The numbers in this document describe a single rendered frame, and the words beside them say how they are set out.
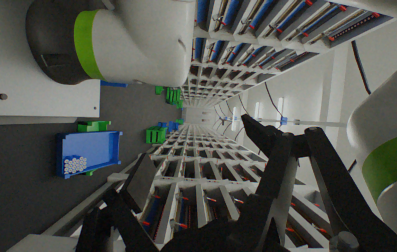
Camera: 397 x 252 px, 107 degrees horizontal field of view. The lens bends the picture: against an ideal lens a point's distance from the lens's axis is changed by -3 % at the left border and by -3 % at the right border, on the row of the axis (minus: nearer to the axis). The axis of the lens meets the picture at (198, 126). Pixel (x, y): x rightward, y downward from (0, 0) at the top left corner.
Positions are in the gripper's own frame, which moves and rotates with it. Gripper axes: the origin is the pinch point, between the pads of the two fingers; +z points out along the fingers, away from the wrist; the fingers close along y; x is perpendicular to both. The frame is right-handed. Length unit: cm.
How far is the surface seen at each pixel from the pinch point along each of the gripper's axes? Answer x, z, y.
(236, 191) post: -89, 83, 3
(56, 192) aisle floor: -17, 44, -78
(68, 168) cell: -9, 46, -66
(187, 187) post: -70, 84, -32
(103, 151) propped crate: -13, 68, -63
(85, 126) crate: 5, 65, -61
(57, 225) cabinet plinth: -31, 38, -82
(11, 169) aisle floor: 3, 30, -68
